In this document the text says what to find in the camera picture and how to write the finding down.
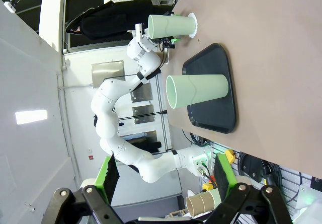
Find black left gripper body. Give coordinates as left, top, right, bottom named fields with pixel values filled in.
left=150, top=37, right=165, bottom=50

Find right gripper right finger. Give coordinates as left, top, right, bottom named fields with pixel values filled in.
left=201, top=153, right=294, bottom=224

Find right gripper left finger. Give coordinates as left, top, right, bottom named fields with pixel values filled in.
left=44, top=155, right=126, bottom=224

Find tall pale green cup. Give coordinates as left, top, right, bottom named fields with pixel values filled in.
left=166, top=74, right=229, bottom=109
left=147, top=14, right=198, bottom=40

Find white scalloped paper coaster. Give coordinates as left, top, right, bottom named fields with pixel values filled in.
left=188, top=12, right=199, bottom=39

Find pale green spare cup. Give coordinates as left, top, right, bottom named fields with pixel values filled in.
left=207, top=187, right=223, bottom=212

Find tan spare cup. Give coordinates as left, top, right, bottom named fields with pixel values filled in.
left=185, top=190, right=213, bottom=216

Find black plastic serving tray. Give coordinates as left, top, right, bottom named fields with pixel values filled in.
left=181, top=43, right=237, bottom=134

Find person in black clothes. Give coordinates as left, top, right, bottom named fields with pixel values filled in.
left=65, top=0, right=176, bottom=40

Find white slatted panel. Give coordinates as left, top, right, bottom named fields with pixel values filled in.
left=226, top=152, right=322, bottom=214

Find rectangular ceiling light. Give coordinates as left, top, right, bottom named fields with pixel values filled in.
left=15, top=109, right=48, bottom=125

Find black green arm base cables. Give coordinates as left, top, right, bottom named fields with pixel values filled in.
left=198, top=158, right=217, bottom=188

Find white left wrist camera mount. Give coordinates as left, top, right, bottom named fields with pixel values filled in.
left=134, top=23, right=151, bottom=52

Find yellow switch box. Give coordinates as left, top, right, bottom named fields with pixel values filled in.
left=224, top=149, right=236, bottom=164
left=202, top=175, right=217, bottom=192

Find black cable bundle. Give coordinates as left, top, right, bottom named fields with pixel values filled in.
left=183, top=130, right=209, bottom=147

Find shiny metal wall panel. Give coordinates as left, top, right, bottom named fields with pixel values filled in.
left=91, top=60, right=126, bottom=89

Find white wall device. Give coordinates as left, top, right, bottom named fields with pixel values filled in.
left=4, top=1, right=17, bottom=13

